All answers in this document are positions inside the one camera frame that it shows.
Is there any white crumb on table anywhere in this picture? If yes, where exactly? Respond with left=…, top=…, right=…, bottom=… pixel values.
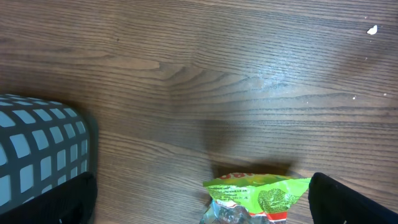
left=366, top=25, right=378, bottom=35

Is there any grey plastic mesh basket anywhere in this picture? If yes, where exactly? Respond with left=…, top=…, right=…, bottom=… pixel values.
left=1, top=94, right=96, bottom=213

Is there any green candy bag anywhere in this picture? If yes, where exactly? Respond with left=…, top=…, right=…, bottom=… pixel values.
left=200, top=172, right=310, bottom=224

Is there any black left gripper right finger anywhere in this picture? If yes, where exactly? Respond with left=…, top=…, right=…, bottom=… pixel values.
left=308, top=172, right=397, bottom=224

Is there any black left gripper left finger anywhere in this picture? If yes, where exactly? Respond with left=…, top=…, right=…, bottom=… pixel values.
left=1, top=172, right=98, bottom=224

